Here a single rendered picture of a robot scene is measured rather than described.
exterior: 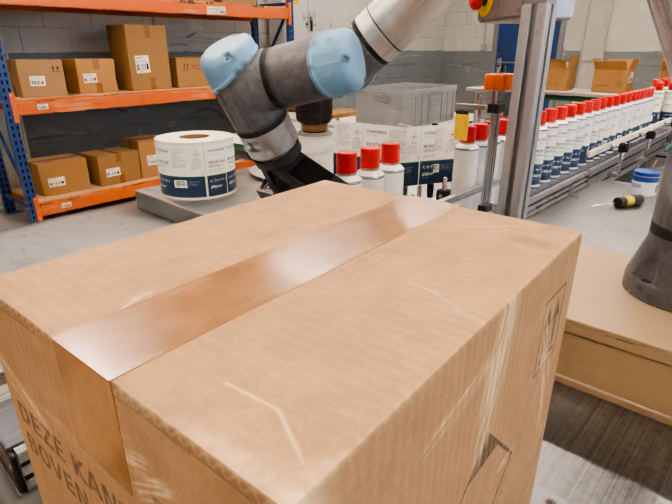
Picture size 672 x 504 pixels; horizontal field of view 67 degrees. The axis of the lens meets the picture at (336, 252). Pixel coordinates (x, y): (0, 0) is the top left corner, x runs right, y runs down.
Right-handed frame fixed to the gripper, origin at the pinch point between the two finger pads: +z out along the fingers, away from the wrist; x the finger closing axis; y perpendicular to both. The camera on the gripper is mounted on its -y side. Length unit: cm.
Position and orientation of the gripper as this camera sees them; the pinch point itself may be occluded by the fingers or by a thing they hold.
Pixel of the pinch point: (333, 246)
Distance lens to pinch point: 83.5
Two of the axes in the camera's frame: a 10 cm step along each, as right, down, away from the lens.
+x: -5.9, 7.0, -4.0
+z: 3.4, 6.7, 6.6
